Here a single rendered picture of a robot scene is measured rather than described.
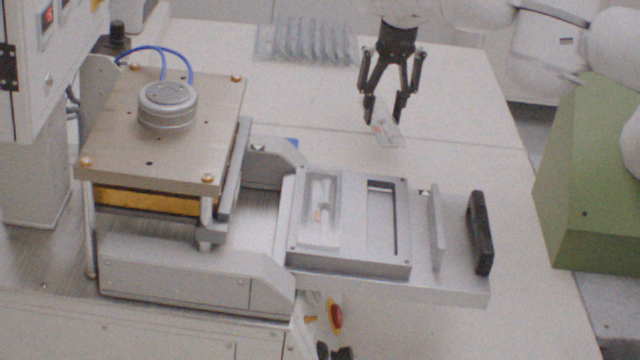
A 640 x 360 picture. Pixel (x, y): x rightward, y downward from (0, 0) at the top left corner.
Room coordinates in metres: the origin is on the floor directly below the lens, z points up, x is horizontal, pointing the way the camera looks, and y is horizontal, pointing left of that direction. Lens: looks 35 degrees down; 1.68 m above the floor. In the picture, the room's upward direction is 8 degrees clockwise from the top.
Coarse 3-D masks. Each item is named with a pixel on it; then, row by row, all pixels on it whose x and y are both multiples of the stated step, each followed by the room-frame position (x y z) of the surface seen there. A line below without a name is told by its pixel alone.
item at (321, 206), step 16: (320, 176) 0.97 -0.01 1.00; (336, 176) 0.98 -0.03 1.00; (304, 192) 0.93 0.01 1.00; (320, 192) 0.93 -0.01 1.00; (336, 192) 0.94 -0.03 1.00; (304, 208) 0.89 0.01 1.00; (320, 208) 0.90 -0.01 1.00; (336, 208) 0.90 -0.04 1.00; (304, 224) 0.86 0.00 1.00; (320, 224) 0.86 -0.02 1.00; (336, 224) 0.87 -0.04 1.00; (304, 240) 0.82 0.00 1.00; (320, 240) 0.83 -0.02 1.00; (336, 240) 0.83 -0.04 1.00
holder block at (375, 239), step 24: (360, 192) 0.96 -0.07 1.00; (384, 192) 0.99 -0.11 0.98; (360, 216) 0.90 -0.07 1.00; (384, 216) 0.93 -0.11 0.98; (408, 216) 0.92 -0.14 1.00; (288, 240) 0.83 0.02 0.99; (360, 240) 0.85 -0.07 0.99; (384, 240) 0.88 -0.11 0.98; (408, 240) 0.87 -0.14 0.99; (288, 264) 0.81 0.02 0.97; (312, 264) 0.81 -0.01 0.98; (336, 264) 0.81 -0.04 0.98; (360, 264) 0.81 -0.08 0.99; (384, 264) 0.81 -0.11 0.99; (408, 264) 0.82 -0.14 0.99
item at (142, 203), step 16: (224, 176) 0.87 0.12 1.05; (96, 192) 0.80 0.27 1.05; (112, 192) 0.80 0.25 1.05; (128, 192) 0.80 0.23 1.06; (144, 192) 0.80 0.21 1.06; (160, 192) 0.81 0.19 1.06; (96, 208) 0.80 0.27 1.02; (112, 208) 0.80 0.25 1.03; (128, 208) 0.80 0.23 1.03; (144, 208) 0.80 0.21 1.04; (160, 208) 0.80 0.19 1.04; (176, 208) 0.80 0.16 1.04; (192, 208) 0.80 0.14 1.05; (192, 224) 0.80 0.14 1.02
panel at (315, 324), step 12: (300, 300) 0.81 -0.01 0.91; (324, 300) 0.90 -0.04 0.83; (336, 300) 0.96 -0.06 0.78; (300, 312) 0.79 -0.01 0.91; (312, 312) 0.83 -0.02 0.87; (324, 312) 0.88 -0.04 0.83; (300, 324) 0.77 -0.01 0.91; (312, 324) 0.81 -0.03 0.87; (324, 324) 0.86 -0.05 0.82; (312, 336) 0.79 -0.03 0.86; (324, 336) 0.84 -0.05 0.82; (336, 336) 0.89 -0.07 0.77; (312, 348) 0.77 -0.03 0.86; (336, 348) 0.86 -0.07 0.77
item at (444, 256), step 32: (288, 192) 0.97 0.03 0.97; (416, 192) 1.02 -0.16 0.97; (288, 224) 0.90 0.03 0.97; (416, 224) 0.94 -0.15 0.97; (448, 224) 0.95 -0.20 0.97; (416, 256) 0.86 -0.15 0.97; (448, 256) 0.87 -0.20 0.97; (320, 288) 0.80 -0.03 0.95; (352, 288) 0.80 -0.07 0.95; (384, 288) 0.80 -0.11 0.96; (416, 288) 0.80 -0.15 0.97; (448, 288) 0.81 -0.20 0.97; (480, 288) 0.82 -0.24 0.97
